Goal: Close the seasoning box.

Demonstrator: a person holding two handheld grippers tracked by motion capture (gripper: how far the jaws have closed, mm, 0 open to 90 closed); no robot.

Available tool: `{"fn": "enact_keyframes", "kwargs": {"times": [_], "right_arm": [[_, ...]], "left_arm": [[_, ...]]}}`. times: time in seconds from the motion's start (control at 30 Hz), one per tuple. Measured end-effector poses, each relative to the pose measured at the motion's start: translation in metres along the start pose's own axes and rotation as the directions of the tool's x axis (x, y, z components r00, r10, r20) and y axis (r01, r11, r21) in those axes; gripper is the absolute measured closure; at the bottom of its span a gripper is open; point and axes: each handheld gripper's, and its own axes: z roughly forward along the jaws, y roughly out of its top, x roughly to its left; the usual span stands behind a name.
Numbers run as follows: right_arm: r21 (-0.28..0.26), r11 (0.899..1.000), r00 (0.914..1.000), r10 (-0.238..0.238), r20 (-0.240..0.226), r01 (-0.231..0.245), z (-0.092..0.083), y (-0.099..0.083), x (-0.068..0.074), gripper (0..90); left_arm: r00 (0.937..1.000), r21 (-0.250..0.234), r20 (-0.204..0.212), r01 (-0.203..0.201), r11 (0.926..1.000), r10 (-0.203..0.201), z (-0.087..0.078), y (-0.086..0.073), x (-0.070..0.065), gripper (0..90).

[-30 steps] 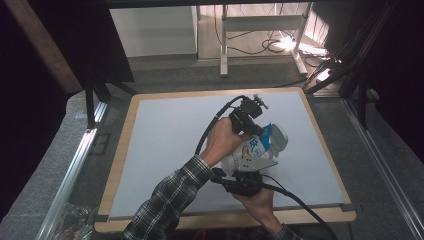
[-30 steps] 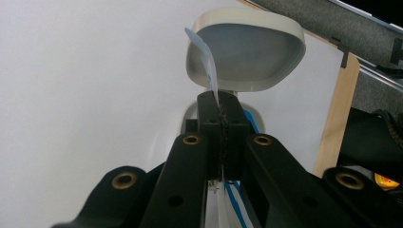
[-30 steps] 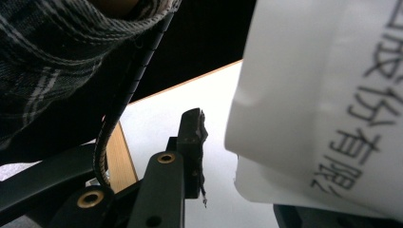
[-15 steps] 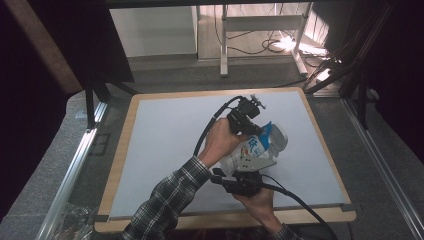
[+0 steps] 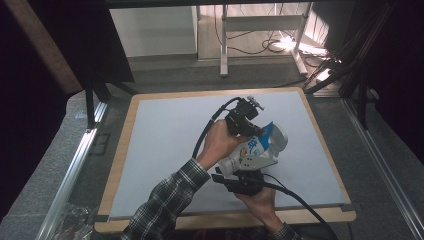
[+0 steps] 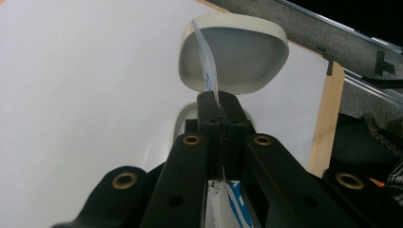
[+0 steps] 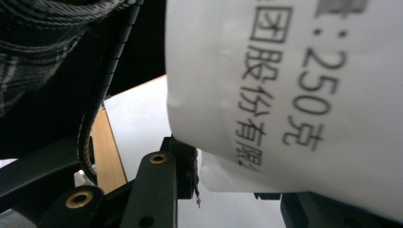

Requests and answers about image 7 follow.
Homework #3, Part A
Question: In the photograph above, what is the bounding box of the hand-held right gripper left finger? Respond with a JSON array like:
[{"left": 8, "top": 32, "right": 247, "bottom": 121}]
[{"left": 120, "top": 135, "right": 200, "bottom": 228}]

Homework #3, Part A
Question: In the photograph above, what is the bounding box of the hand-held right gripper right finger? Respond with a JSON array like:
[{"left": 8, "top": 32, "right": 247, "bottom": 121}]
[{"left": 253, "top": 191, "right": 403, "bottom": 228}]

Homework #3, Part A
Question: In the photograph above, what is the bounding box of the blue and white milk pouch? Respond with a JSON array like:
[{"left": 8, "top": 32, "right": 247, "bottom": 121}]
[{"left": 163, "top": 0, "right": 403, "bottom": 224}]

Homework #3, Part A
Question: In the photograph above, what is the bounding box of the white table mat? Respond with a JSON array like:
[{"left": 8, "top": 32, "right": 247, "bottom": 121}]
[{"left": 103, "top": 74, "right": 287, "bottom": 228}]

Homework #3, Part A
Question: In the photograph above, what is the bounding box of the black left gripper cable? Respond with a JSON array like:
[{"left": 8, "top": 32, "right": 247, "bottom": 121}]
[{"left": 76, "top": 0, "right": 145, "bottom": 188}]

